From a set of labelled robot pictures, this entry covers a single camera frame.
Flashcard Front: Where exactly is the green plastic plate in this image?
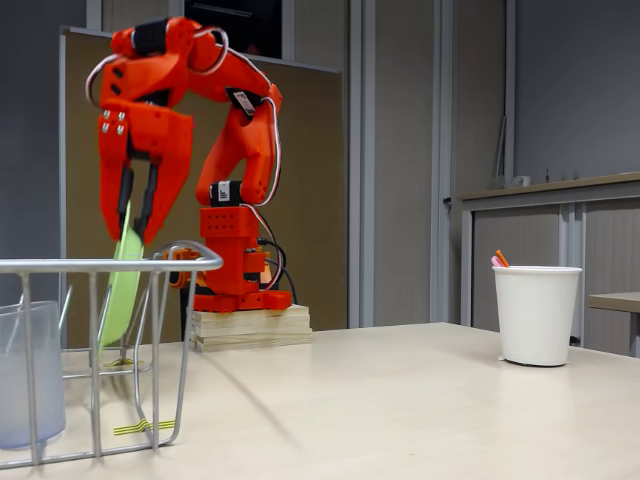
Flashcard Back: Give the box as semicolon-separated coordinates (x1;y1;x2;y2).
97;199;146;357

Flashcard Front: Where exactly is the translucent blue plastic cup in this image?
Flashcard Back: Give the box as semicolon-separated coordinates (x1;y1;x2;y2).
0;299;68;450

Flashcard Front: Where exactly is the light orange printed part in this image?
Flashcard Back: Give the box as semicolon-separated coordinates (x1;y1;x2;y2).
162;247;234;296

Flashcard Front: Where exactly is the dark transom window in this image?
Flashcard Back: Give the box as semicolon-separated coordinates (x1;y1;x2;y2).
183;0;284;60

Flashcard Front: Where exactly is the brown partition board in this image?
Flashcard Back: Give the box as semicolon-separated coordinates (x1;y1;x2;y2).
58;25;346;346

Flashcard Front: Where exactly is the wooden base block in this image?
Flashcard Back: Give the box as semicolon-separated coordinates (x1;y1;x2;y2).
189;304;314;353

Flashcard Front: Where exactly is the white leaning rod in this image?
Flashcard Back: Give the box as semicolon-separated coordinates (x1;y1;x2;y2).
492;115;508;190

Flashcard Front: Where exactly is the white paper cup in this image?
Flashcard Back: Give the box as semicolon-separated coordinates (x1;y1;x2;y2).
492;265;584;368

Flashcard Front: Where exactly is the grey shutter cabinet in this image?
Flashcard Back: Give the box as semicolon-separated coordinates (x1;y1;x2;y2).
458;171;640;359

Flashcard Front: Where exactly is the grey side table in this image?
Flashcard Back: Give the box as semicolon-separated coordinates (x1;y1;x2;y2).
588;292;640;359

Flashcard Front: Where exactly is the gripper servo wire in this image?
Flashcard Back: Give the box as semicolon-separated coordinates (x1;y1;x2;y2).
85;53;120;109

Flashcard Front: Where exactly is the wrist servo wire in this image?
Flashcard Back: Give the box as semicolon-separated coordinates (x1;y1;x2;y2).
192;28;230;76

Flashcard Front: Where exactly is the metal wire dish rack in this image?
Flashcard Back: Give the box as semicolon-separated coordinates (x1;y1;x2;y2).
0;239;225;469

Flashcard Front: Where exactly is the black power cable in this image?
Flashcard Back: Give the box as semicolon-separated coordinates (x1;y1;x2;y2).
257;238;300;307

